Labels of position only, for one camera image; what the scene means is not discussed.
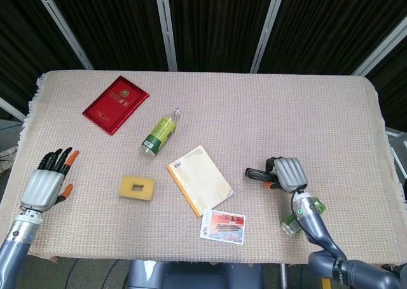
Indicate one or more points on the beige woven tablecloth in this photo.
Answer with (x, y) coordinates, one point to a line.
(254, 111)

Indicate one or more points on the cream orange-spined notebook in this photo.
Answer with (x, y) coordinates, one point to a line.
(200, 178)

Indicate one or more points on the white partition frame post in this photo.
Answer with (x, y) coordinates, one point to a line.
(267, 28)
(381, 48)
(12, 109)
(63, 28)
(166, 28)

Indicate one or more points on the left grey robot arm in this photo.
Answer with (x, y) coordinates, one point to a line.
(16, 238)

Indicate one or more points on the blue-grey robot torso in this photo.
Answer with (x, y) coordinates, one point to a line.
(190, 276)

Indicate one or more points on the clear bottle with green label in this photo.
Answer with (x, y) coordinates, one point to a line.
(160, 131)

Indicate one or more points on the red certificate booklet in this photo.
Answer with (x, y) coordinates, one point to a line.
(114, 106)

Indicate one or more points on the yellow sponge with square hole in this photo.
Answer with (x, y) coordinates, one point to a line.
(127, 189)

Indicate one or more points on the black stapler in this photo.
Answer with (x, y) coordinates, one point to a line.
(254, 174)

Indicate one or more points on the red palace picture postcard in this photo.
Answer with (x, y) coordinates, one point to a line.
(222, 227)

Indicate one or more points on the small green transparent bottle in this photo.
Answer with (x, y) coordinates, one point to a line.
(289, 227)

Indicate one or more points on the grey metal table leg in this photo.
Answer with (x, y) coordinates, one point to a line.
(284, 276)

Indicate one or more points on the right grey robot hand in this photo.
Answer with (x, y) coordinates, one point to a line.
(291, 174)

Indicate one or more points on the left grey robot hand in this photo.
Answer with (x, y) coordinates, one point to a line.
(41, 187)

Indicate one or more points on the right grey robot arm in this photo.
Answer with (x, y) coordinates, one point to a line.
(313, 225)

